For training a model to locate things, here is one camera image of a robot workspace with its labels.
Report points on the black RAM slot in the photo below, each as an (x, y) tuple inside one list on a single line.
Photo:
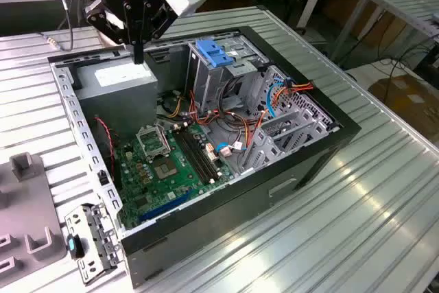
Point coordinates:
[(200, 155), (205, 155), (189, 155), (195, 155)]

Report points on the grey metal disk bay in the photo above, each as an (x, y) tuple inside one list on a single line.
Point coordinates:
[(271, 145)]

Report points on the blue plastic drive latch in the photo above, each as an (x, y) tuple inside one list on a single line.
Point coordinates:
[(214, 56)]

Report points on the silver slot bracket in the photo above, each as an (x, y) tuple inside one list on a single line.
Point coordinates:
[(97, 224)]

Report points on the grey metal drive cage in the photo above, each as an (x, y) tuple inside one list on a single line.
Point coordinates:
[(209, 83)]

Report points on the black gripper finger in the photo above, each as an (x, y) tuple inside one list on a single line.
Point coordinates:
[(161, 18), (97, 18)]

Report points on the flat cardboard box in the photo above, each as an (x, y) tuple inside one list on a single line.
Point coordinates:
[(404, 97)]

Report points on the green motherboard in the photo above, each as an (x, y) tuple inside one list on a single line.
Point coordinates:
[(178, 186)]

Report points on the metal slat side table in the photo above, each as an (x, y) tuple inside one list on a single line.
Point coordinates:
[(398, 1)]

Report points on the CPU socket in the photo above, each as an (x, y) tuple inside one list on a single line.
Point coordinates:
[(165, 169)]

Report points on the grey power supply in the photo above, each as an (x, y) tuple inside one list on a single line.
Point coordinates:
[(116, 101)]

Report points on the blue expansion slot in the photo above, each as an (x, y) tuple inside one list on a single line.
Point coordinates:
[(164, 206)]

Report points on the grey parts rack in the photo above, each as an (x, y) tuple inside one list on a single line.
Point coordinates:
[(24, 204)]

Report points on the black PC case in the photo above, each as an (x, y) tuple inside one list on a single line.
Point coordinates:
[(240, 210)]

